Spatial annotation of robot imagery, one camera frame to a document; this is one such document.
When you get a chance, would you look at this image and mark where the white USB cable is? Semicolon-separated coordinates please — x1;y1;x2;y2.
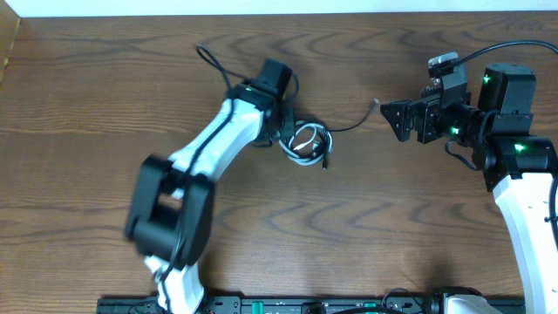
278;122;334;167

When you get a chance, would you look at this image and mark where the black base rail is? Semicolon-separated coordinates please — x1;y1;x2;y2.
95;295;423;314

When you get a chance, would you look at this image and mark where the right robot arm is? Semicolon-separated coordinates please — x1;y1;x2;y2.
380;63;557;313

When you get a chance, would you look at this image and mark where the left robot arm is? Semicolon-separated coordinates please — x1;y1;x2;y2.
124;58;295;313

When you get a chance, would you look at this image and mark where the black USB cable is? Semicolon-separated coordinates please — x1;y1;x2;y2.
296;98;381;171

